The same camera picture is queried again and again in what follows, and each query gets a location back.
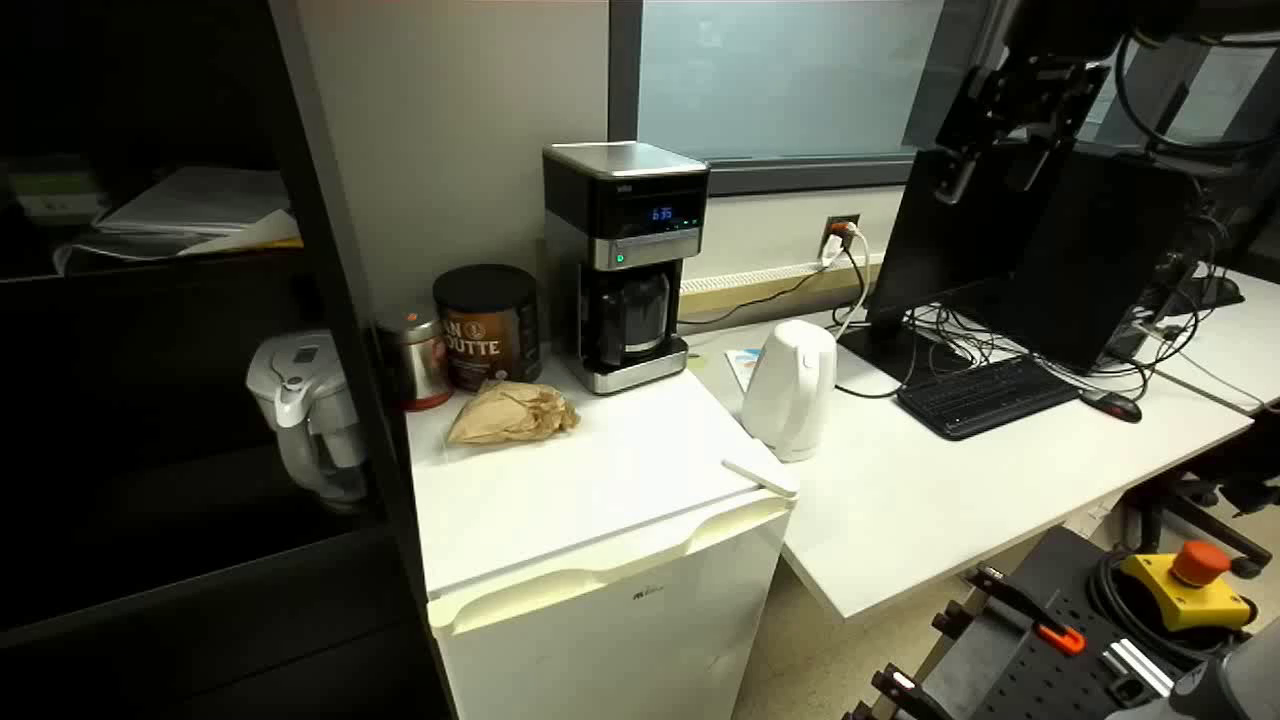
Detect wall socket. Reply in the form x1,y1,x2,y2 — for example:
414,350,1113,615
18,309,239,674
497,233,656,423
821,213,862,261

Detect white water filter pitcher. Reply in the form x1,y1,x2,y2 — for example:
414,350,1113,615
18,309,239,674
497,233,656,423
245,329,370,507

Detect yellow emergency stop button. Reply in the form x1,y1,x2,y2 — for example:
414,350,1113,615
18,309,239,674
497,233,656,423
1117,540,1260,634

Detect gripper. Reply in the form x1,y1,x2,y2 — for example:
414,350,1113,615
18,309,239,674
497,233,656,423
935,52,1113,207

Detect black monitor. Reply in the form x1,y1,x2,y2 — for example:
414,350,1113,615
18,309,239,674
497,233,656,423
838,143,1204,381

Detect black clamp with orange trigger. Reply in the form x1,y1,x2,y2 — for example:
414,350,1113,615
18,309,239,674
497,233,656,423
963,564,1087,658

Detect white cable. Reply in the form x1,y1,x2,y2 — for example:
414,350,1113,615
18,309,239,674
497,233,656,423
820,224,873,339

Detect black shelf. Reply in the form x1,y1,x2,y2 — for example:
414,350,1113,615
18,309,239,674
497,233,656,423
0,0,456,720

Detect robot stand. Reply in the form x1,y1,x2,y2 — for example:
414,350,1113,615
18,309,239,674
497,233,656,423
842,524,1280,720

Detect office chair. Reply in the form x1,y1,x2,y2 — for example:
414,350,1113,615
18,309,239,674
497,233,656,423
1122,405,1280,583

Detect red and silver travel mug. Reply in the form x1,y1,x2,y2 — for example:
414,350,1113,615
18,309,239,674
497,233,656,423
383,308,454,412

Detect white wall cable duct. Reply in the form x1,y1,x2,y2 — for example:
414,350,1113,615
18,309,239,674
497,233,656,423
679,254,887,297

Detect brown coffee can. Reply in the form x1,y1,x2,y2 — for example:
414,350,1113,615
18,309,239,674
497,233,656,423
432,263,542,393

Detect window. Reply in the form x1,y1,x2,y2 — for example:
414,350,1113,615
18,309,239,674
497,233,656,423
608,0,1011,197

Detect glass coffee carafe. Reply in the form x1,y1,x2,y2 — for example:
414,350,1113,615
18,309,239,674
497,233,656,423
596,270,674,367

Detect white desk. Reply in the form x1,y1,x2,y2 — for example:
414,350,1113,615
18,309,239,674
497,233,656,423
1135,266,1280,418
686,308,1256,624

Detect paper card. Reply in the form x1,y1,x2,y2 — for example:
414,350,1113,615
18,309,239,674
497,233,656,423
724,347,767,394

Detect white electric kettle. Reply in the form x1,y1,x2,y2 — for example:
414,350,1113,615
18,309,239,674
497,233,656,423
740,319,839,464

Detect brown paper coffee filters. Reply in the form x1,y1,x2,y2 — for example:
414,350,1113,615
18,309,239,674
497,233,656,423
446,379,582,447

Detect black and silver coffee maker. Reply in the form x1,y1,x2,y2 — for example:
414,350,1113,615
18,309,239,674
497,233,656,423
542,140,711,397

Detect white mini fridge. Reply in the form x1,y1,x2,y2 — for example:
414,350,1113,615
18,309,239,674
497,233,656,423
406,352,800,720

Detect tangle of black cables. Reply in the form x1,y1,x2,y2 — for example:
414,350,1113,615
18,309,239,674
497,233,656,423
900,210,1246,403

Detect white fridge door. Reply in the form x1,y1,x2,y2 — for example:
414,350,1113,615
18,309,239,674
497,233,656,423
427,488,797,720

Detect stack of papers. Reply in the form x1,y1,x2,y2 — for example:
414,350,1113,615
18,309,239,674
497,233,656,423
53,165,304,277

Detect black keyboard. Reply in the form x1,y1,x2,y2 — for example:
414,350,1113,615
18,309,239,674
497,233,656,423
896,354,1084,442

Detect black computer mouse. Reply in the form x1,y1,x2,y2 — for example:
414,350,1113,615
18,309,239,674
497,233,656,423
1079,388,1144,425

